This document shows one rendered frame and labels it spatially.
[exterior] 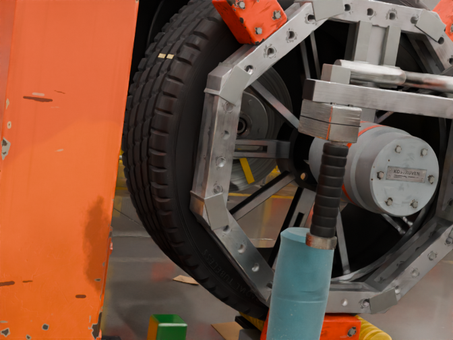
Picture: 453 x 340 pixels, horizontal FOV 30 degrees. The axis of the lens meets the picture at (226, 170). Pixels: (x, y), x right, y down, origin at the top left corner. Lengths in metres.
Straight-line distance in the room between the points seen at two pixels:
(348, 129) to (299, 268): 0.25
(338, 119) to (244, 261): 0.34
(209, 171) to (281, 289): 0.22
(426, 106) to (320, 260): 0.28
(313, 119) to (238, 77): 0.18
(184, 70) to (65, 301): 0.44
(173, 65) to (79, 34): 0.33
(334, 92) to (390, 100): 0.10
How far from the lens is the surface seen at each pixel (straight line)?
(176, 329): 1.07
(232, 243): 1.38
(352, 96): 1.22
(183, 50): 1.42
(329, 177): 1.18
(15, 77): 1.11
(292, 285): 1.32
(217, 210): 1.36
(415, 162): 1.35
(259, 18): 1.35
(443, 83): 1.35
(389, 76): 1.25
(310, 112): 1.22
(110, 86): 1.14
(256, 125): 1.87
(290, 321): 1.33
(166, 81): 1.42
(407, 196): 1.35
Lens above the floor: 0.99
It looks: 8 degrees down
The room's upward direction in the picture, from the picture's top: 8 degrees clockwise
